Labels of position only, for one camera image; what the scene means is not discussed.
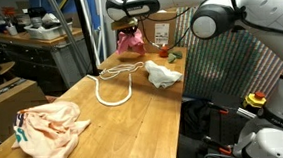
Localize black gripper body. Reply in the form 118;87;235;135
119;24;140;34

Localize pink cloth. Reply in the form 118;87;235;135
113;28;147;58

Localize orange plush toy green leaves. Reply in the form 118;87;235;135
157;42;184;65

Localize white terry towel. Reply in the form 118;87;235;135
143;57;185;91

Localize peach t-shirt teal print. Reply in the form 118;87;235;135
8;99;95;158

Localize cardboard box with shipping label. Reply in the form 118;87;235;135
139;6;181;55

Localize black vertical pole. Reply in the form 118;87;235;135
72;0;104;78

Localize silver metal pole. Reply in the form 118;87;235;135
45;0;93;78

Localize white plastic bin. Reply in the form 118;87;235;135
23;20;75;43

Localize black pot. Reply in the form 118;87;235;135
26;5;49;30

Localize wooden top grey workbench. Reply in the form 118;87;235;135
0;23;94;97

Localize black bag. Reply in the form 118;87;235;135
178;97;221;144

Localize white cup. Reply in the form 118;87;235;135
5;23;19;37

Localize red flower decoration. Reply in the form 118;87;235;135
0;6;18;21

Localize wooden stool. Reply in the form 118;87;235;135
0;60;17;77

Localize black case orange latches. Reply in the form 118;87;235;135
205;91;253;153

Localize large plain cardboard box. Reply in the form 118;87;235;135
0;74;54;144

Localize yellow red emergency stop button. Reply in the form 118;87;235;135
242;90;269;111

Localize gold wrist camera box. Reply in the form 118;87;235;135
109;16;140;32

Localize white metal frame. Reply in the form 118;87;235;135
78;0;108;62

